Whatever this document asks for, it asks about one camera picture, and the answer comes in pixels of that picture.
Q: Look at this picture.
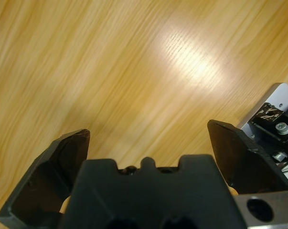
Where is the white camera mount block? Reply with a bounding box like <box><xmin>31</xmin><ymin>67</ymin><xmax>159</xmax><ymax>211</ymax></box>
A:
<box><xmin>239</xmin><ymin>82</ymin><xmax>288</xmax><ymax>189</ymax></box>

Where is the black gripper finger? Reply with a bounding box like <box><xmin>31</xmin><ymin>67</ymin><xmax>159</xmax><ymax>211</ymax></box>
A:
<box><xmin>0</xmin><ymin>128</ymin><xmax>91</xmax><ymax>229</ymax></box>
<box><xmin>207</xmin><ymin>119</ymin><xmax>288</xmax><ymax>194</ymax></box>

